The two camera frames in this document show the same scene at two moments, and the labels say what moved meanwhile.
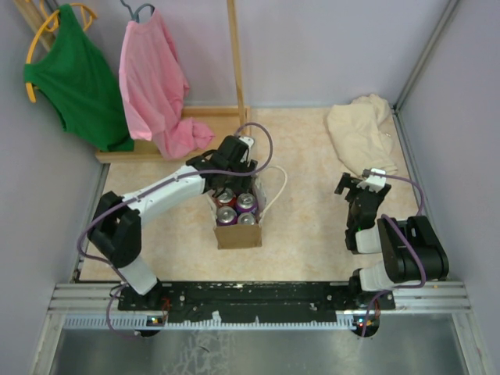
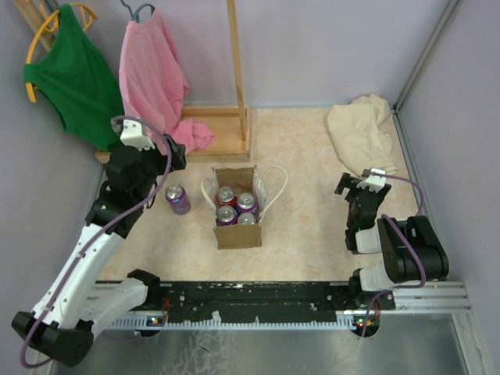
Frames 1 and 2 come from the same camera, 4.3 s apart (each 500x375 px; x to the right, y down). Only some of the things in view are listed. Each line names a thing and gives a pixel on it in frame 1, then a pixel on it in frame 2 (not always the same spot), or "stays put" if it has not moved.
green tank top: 80,78 stays put
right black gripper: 348,181 stays put
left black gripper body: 239,183 to 156,163
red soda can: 226,198 stays put
